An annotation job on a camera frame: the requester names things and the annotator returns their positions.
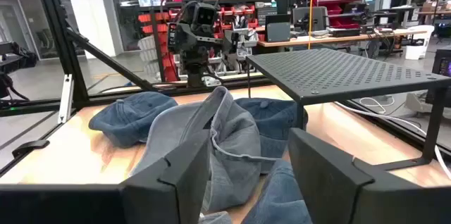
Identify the silver metal bracket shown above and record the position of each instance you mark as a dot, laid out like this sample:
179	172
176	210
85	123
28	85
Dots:
66	97

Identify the black plastic clamp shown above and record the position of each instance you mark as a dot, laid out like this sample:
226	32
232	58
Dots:
31	146

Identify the dark blue denim baseball cap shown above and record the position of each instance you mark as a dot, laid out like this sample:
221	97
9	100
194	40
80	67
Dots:
278	199
273	118
130	118

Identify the black aluminium table frame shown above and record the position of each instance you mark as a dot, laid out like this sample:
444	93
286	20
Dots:
63	41

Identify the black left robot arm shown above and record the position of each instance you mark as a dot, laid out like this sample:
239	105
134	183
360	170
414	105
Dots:
195	74

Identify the black perforated metal shelf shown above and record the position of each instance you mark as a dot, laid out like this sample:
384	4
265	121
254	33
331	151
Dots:
352	89

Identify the grey monitor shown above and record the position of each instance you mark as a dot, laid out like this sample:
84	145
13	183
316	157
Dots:
310	19

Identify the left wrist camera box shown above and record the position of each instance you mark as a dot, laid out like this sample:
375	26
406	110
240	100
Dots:
206	15

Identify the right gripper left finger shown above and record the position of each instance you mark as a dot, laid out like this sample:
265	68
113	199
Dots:
169	188

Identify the grey denim baseball cap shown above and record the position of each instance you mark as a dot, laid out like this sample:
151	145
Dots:
232	146
215	219

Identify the long wooden workbench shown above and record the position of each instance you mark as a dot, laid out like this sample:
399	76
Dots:
317	39

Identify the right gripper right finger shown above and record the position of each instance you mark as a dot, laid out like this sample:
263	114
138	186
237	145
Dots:
331	188

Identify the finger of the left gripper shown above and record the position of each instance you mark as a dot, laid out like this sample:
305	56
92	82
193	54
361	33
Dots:
177	37
232	49

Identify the black computer tower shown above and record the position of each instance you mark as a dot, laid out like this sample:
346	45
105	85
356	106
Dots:
442	65

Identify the white waste bin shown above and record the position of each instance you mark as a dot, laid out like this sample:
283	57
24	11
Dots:
417	48

